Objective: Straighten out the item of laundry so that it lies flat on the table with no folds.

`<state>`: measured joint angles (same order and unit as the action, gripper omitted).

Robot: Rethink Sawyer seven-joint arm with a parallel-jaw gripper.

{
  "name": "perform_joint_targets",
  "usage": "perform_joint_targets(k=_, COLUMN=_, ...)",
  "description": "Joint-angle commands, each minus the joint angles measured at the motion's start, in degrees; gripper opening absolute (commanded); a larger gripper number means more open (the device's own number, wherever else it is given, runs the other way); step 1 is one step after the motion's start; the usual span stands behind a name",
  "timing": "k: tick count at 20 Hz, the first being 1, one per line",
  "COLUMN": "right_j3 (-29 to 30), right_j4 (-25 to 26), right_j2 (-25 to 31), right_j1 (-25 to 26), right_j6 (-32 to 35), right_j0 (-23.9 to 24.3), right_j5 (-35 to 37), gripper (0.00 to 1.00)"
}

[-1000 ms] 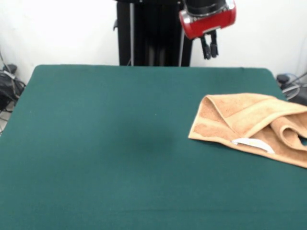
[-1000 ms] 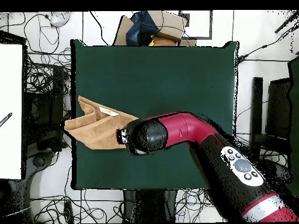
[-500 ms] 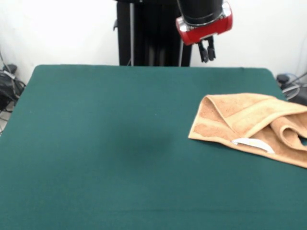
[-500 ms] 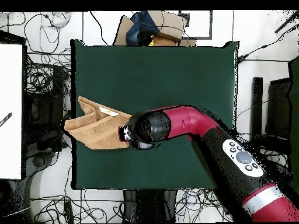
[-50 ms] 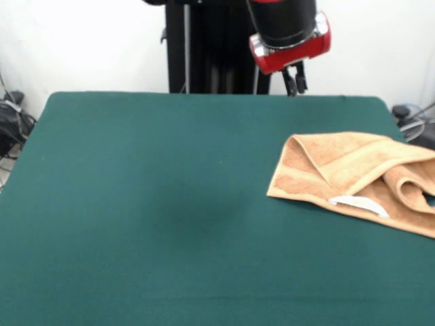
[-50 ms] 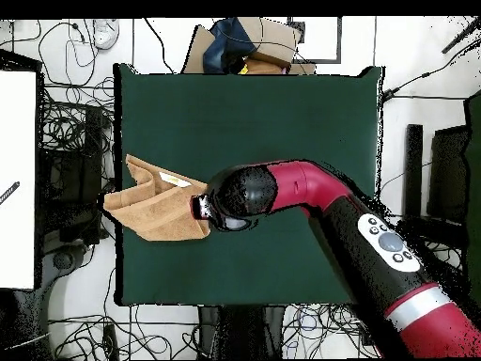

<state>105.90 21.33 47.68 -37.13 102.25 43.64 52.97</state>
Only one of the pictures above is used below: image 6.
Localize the tan terry towel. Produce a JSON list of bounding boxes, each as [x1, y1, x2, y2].
[[102, 153, 211, 243]]

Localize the white flat panel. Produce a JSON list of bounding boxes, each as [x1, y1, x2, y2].
[[0, 70, 38, 290]]

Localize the dark green table cloth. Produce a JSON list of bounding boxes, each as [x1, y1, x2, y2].
[[113, 62, 385, 307]]

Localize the black equipment rack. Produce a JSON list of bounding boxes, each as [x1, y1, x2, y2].
[[39, 104, 108, 245]]

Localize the grey stand foot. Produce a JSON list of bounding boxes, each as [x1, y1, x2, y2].
[[42, 243, 89, 290]]

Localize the orange garment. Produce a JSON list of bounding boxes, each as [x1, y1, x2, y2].
[[238, 58, 292, 75]]

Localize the black power strip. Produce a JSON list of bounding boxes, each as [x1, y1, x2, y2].
[[101, 323, 120, 361]]

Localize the dark blue garment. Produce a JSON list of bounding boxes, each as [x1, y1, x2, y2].
[[202, 17, 257, 74]]

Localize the brown cardboard box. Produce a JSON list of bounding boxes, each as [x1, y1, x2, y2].
[[181, 16, 318, 75]]

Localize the striped black rod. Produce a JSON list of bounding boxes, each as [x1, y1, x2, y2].
[[0, 180, 21, 206]]

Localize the person's foot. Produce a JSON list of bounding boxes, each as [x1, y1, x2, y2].
[[92, 18, 120, 51]]

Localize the black upright bar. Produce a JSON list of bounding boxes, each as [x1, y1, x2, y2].
[[402, 123, 425, 219]]

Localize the black chair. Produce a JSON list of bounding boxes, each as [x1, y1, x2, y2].
[[427, 125, 471, 227]]

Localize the thin black rod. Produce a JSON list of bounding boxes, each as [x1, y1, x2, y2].
[[441, 16, 481, 55]]

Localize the black square frame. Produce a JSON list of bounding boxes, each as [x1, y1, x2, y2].
[[287, 16, 343, 64]]

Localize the black cable with connector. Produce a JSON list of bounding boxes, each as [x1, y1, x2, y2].
[[381, 37, 481, 102]]

